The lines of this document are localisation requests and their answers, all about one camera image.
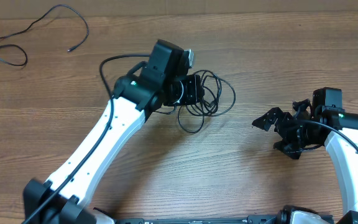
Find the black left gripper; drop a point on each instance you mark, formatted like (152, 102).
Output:
(194, 93)

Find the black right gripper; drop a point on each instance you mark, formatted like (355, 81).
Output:
(294, 150)

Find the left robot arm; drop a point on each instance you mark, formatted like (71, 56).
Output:
(163, 80)

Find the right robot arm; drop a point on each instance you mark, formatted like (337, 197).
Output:
(321, 122)

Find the cardboard wall panel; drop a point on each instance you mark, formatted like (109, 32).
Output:
(29, 9)

